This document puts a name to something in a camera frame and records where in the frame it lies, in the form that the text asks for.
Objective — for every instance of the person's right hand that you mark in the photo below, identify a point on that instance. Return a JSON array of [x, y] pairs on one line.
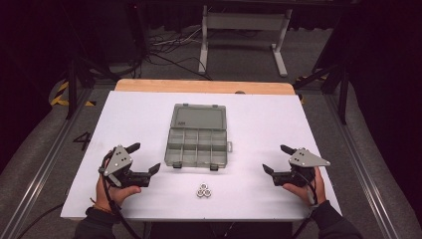
[[310, 194]]

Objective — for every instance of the person's left hand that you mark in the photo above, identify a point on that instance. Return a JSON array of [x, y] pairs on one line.
[[114, 197]]

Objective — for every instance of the aluminium floor rail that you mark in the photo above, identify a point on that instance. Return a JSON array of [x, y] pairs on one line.
[[365, 172], [36, 179]]

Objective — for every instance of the clear grey compartment box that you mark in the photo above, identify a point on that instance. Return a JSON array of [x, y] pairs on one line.
[[197, 139]]

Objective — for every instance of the white board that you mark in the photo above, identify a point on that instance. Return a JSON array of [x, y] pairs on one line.
[[258, 132]]

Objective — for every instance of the wooden table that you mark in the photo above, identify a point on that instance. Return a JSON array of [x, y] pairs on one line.
[[199, 86]]

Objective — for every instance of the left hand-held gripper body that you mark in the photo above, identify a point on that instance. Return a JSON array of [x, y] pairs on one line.
[[117, 162]]

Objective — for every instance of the silver metal nut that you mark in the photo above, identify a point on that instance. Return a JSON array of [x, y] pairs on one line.
[[203, 186], [207, 193], [199, 193]]

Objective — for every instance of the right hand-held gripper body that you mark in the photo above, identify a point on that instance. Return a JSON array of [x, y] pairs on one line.
[[307, 160]]

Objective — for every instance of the black tripod stand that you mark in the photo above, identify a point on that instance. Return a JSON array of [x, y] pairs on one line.
[[341, 86], [72, 89]]

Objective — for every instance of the white metal stand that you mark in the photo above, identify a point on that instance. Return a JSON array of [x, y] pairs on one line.
[[244, 21]]

